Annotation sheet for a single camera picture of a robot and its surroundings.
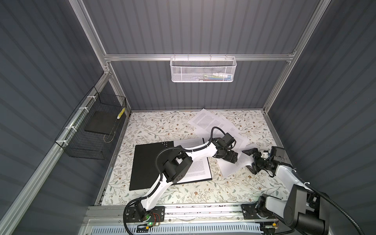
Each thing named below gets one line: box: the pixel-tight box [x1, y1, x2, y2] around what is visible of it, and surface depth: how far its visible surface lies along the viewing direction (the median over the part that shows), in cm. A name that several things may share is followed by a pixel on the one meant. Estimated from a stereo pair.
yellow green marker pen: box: [116, 107, 126, 120], surface depth 84 cm
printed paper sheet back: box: [188, 108, 236, 139], surface depth 116 cm
